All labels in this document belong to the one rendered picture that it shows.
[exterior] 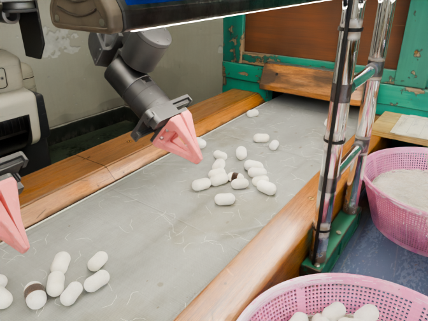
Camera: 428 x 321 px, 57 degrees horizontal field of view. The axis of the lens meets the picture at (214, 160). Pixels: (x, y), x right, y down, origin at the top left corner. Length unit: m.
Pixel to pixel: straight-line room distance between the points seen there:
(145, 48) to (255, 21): 0.62
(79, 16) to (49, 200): 0.38
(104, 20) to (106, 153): 0.48
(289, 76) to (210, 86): 1.49
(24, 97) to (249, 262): 0.80
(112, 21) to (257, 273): 0.32
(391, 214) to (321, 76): 0.47
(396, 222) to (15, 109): 0.91
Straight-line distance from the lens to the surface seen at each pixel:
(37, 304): 0.50
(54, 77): 2.85
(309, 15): 1.10
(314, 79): 1.05
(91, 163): 0.76
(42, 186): 0.71
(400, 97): 1.05
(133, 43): 0.60
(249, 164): 0.74
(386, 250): 0.71
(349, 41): 0.46
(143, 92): 0.61
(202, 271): 0.52
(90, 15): 0.35
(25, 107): 1.14
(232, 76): 1.21
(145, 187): 0.71
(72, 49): 2.90
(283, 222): 0.57
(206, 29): 2.48
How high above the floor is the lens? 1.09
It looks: 26 degrees down
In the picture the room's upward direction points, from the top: straight up
